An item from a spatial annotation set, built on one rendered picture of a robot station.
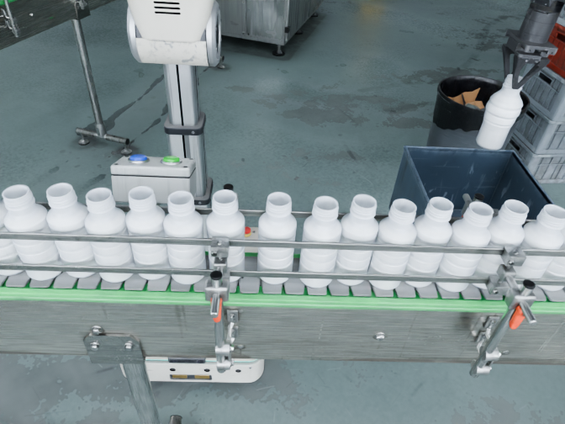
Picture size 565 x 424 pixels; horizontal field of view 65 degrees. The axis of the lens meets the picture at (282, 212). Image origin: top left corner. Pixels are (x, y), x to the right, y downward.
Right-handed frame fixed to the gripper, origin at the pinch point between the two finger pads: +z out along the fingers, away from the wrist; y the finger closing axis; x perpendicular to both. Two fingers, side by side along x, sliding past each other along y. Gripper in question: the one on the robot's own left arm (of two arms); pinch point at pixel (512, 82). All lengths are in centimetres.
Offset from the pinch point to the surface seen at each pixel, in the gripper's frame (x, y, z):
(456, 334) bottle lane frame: 15, -43, 31
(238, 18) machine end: 79, 336, 89
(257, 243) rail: 52, -42, 13
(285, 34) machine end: 35, 326, 96
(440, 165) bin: 1.1, 15.1, 31.4
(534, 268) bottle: 7.2, -41.3, 15.1
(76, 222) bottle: 80, -40, 13
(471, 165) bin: -7.5, 15.2, 30.6
